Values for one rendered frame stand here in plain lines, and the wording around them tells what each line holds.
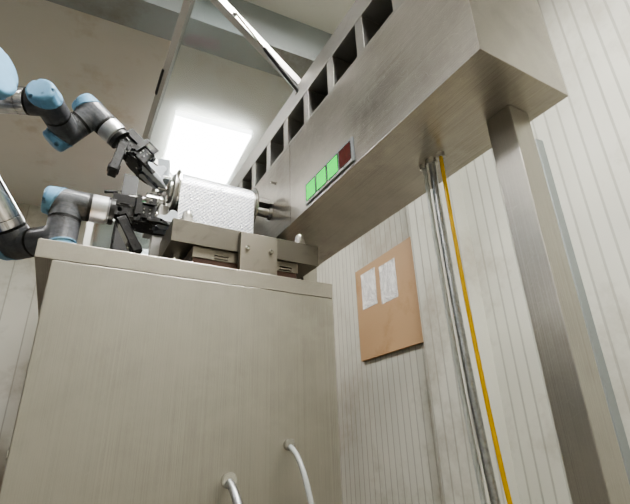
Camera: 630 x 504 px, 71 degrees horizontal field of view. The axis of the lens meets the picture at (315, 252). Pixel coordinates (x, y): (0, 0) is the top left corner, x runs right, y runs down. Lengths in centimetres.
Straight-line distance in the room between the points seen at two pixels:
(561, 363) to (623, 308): 137
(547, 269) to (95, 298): 83
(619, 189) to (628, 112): 33
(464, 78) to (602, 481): 69
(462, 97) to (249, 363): 70
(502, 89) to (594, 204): 141
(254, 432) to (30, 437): 40
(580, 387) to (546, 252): 22
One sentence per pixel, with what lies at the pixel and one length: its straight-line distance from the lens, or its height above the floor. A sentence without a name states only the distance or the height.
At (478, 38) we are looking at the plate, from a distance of 90.
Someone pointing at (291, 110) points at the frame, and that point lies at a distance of 160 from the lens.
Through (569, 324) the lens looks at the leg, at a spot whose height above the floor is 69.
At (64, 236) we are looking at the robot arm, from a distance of 124.
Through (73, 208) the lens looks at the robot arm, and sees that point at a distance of 128.
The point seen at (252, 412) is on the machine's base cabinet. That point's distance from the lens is 99.
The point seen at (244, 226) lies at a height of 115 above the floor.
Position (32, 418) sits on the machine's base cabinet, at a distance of 92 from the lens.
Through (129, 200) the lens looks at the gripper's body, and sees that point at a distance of 132.
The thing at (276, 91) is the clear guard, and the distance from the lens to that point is 173.
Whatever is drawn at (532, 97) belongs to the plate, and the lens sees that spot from 102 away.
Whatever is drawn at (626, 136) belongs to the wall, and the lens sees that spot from 234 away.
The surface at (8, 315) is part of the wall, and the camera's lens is 521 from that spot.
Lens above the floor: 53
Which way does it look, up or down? 23 degrees up
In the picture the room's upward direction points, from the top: 2 degrees counter-clockwise
